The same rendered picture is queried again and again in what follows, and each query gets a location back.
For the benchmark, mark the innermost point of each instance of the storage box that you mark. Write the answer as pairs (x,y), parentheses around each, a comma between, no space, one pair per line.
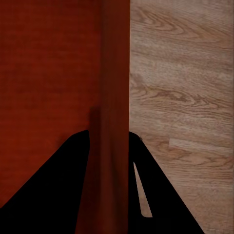
(64,68)

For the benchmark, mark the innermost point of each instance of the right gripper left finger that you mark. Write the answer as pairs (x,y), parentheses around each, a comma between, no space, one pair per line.
(48,203)

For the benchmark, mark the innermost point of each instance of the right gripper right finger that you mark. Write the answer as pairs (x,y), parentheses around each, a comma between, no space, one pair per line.
(170,214)

